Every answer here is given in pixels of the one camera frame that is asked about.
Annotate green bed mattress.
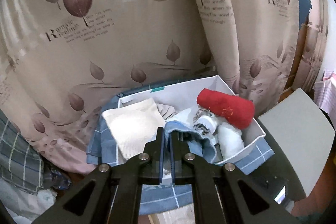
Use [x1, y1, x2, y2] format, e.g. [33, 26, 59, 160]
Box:
[258, 89, 335, 200]

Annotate light blue sock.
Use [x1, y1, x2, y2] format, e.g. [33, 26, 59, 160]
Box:
[163, 121, 217, 163]

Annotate cream white bra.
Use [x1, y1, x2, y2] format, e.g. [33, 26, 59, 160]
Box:
[102, 98, 177, 160]

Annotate white floral sheet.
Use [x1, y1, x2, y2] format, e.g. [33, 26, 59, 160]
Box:
[1, 178, 57, 223]

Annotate pink leaf pattern curtain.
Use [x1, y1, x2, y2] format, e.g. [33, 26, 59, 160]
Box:
[1, 0, 328, 173]

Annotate light blue underwear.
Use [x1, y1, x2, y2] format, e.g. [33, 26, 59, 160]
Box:
[170, 106, 201, 127]

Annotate pink striped cloth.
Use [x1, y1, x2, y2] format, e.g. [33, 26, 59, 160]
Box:
[313, 70, 336, 126]

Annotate person's right hand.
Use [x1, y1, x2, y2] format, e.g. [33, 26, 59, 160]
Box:
[291, 195, 323, 217]

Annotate white socks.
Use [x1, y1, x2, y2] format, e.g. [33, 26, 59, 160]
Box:
[204, 116, 244, 160]

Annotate floral lace underwear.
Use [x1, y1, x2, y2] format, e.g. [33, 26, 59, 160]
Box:
[193, 107, 219, 135]

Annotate grey plaid blanket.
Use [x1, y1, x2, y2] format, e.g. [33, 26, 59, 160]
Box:
[0, 108, 72, 196]

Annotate blue checked cloth cover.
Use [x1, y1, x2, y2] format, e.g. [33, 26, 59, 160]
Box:
[87, 76, 274, 215]

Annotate red underwear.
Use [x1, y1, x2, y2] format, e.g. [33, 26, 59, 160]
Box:
[197, 89, 255, 130]

